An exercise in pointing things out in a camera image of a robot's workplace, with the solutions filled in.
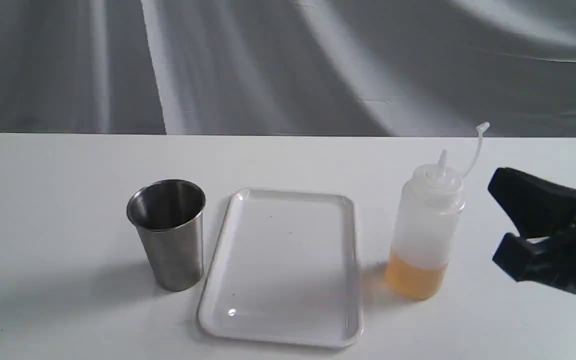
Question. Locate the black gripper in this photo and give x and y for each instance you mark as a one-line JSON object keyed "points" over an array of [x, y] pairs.
{"points": [[538, 208]]}

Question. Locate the translucent squeeze bottle amber liquid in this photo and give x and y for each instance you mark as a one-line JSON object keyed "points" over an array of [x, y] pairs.
{"points": [[429, 210]]}

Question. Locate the stainless steel cup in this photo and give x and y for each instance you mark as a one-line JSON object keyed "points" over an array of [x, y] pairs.
{"points": [[168, 217]]}

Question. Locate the grey backdrop cloth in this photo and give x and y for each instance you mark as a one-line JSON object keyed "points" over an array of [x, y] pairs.
{"points": [[394, 68]]}

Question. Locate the white plastic tray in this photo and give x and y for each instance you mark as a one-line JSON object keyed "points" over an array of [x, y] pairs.
{"points": [[285, 270]]}

